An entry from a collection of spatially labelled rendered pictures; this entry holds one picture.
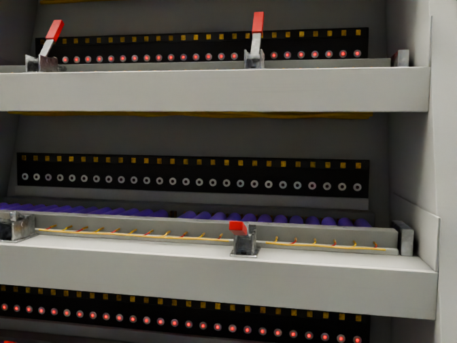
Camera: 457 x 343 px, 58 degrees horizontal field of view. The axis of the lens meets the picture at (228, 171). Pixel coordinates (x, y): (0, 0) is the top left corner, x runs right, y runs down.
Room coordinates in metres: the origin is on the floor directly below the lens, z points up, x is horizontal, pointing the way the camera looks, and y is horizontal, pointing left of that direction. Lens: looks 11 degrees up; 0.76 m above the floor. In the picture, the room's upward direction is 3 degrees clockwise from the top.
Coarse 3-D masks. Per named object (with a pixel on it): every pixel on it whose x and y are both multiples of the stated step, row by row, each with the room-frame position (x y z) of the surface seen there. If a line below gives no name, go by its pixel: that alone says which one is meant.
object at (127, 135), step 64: (128, 0) 0.65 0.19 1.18; (192, 0) 0.63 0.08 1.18; (256, 0) 0.61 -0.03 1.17; (320, 0) 0.59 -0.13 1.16; (384, 0) 0.58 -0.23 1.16; (64, 128) 0.67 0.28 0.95; (128, 128) 0.65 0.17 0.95; (192, 128) 0.63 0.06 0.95; (256, 128) 0.61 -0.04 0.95; (320, 128) 0.59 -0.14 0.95; (384, 128) 0.58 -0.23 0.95; (384, 192) 0.58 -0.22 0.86; (384, 320) 0.58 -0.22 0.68
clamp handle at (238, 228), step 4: (232, 224) 0.36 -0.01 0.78; (236, 224) 0.36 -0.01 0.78; (240, 224) 0.36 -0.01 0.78; (244, 224) 0.42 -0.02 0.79; (248, 224) 0.42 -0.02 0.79; (228, 228) 0.36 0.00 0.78; (232, 228) 0.36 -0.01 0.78; (236, 228) 0.36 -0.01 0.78; (240, 228) 0.36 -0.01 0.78; (244, 228) 0.37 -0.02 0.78; (248, 228) 0.42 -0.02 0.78; (232, 232) 0.37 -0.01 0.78; (236, 232) 0.37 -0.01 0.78; (240, 232) 0.37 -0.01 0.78; (244, 232) 0.37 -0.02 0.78; (248, 232) 0.42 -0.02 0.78; (240, 236) 0.42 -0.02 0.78; (244, 236) 0.41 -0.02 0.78; (248, 236) 0.41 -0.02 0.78
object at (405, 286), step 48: (48, 192) 0.64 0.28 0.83; (96, 192) 0.63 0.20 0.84; (144, 192) 0.61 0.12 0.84; (192, 192) 0.60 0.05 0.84; (48, 240) 0.47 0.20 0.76; (96, 240) 0.48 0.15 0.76; (432, 240) 0.38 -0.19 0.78; (48, 288) 0.46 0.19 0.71; (96, 288) 0.45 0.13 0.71; (144, 288) 0.44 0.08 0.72; (192, 288) 0.43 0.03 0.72; (240, 288) 0.42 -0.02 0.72; (288, 288) 0.41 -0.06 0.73; (336, 288) 0.40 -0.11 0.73; (384, 288) 0.39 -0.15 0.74; (432, 288) 0.38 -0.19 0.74
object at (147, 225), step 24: (0, 216) 0.51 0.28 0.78; (48, 216) 0.50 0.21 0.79; (72, 216) 0.49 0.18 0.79; (96, 216) 0.49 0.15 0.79; (120, 216) 0.49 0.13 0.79; (144, 216) 0.49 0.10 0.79; (216, 240) 0.45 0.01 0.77; (264, 240) 0.46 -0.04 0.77; (288, 240) 0.45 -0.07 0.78; (312, 240) 0.45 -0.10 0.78; (336, 240) 0.44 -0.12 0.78; (360, 240) 0.44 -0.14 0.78; (384, 240) 0.43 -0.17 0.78
